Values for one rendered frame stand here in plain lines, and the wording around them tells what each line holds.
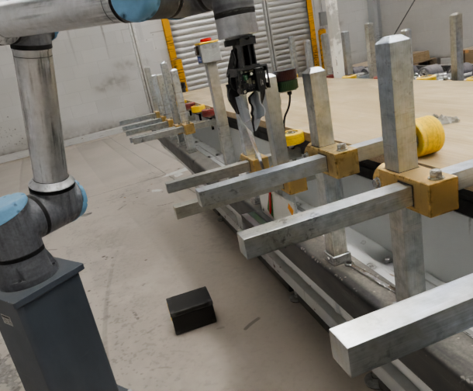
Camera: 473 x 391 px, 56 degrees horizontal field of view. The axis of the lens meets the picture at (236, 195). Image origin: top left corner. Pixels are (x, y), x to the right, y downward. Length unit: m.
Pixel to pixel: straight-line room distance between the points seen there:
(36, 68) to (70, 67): 7.32
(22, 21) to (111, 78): 7.67
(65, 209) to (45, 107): 0.35
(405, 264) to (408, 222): 0.07
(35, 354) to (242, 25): 1.18
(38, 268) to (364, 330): 1.30
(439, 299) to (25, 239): 1.32
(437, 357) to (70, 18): 0.97
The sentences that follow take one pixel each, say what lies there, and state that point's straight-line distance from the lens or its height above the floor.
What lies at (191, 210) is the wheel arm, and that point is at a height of 0.84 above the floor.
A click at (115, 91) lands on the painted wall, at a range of 8.90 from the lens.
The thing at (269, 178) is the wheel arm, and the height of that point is 0.95.
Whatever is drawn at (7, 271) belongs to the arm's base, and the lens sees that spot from 1.60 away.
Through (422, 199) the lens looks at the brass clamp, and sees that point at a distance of 0.68.
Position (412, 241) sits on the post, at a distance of 0.78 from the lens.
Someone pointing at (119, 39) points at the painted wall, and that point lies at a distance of 8.96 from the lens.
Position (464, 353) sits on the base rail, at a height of 0.70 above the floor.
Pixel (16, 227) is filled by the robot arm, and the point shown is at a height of 0.79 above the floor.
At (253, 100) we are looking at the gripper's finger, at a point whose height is 1.07.
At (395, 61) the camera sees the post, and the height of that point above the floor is 1.13.
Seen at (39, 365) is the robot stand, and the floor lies 0.36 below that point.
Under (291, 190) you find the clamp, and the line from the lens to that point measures 1.12.
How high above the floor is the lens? 1.20
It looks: 19 degrees down
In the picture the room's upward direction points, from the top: 11 degrees counter-clockwise
